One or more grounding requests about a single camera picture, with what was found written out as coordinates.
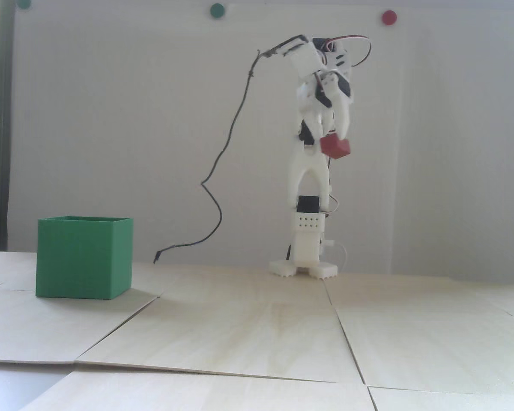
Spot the dark window frame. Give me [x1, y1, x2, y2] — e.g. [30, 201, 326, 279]
[0, 0, 15, 252]

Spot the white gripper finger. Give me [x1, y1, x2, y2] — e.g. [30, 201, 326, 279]
[332, 98, 352, 140]
[299, 107, 335, 146]

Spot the red white servo wire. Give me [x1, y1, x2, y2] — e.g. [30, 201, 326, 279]
[323, 35, 373, 68]

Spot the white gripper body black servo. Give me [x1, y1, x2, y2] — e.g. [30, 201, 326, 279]
[297, 70, 355, 113]

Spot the black camera cable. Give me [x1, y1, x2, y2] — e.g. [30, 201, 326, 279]
[153, 35, 309, 264]

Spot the white base cable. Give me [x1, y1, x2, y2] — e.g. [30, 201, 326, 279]
[321, 240, 350, 272]

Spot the red block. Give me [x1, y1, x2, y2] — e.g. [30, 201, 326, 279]
[320, 134, 352, 160]

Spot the green box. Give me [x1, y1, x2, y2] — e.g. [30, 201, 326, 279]
[36, 216, 134, 300]

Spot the white gripper-mounted camera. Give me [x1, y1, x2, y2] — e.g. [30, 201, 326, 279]
[283, 36, 323, 78]

